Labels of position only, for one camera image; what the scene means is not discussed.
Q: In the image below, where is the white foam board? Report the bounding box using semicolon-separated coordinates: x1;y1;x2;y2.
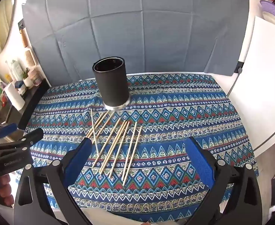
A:
228;16;275;157

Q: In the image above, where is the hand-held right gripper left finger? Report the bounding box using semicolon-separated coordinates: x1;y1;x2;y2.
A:
13;137;93;225

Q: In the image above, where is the paper towel roll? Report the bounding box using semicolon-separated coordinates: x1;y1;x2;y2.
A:
3;82;25;110

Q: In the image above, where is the black cylindrical utensil holder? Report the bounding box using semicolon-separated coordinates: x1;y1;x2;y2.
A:
92;57;131;111

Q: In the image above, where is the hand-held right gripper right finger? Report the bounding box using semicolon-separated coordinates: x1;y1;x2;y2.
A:
185;136;262;225

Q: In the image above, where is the patterned blue tablecloth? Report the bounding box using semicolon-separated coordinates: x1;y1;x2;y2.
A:
23;73;260;223

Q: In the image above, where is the pile of wooden chopsticks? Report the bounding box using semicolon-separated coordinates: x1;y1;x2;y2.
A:
85;109;143;187

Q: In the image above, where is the pink capped glass jar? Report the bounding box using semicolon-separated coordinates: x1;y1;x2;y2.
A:
30;68;43;86

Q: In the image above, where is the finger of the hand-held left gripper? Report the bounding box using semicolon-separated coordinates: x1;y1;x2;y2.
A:
0;128;44;154
0;122;18;143

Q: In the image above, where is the person's left hand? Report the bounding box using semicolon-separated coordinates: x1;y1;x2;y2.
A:
0;175;14;208

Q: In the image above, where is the black side table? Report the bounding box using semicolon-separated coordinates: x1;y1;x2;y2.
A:
18;84;50;132

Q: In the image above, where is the thin grey cable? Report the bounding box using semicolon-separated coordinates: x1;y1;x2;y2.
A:
228;69;242;95

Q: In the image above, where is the white lotion bottle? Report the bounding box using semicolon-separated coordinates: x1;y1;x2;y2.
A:
10;60;23;81

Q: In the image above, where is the purple colander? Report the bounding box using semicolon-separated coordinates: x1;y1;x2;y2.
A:
259;0;275;20

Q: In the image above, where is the wooden hairbrush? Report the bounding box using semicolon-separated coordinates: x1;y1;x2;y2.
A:
19;28;37;66

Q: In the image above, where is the grey-blue backdrop cloth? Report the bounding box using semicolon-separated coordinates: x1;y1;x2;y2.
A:
22;0;250;87

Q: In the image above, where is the small potted cactus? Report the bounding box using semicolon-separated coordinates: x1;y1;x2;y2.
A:
23;69;34;88

